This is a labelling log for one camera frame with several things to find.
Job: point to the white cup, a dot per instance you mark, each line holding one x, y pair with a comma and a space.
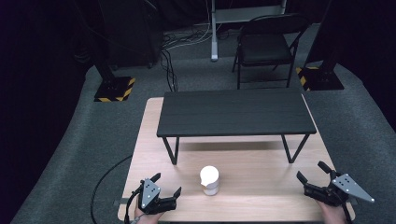
209, 180

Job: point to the black stand with striped base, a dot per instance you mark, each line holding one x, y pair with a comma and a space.
113, 88
322, 77

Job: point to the black folding chair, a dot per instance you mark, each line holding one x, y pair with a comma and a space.
264, 46

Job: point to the white metal stand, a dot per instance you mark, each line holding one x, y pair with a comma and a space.
214, 31

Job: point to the person's left hand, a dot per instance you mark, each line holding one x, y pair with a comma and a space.
146, 218

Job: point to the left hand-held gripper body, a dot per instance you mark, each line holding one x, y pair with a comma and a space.
154, 203

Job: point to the black desktop shelf riser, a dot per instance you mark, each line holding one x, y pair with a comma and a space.
236, 112

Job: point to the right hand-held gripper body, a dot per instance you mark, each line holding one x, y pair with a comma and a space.
348, 186

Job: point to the person's right hand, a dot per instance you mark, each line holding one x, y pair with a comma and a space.
333, 214

